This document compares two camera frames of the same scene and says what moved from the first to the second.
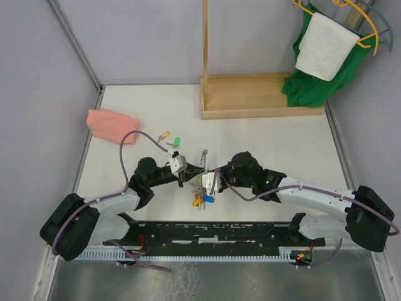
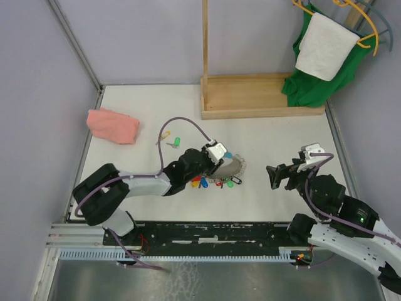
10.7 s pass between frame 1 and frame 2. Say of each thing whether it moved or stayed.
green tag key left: stayed
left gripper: moved
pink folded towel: stayed
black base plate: stayed
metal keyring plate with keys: moved
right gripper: moved
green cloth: stayed
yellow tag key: stayed
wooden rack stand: stayed
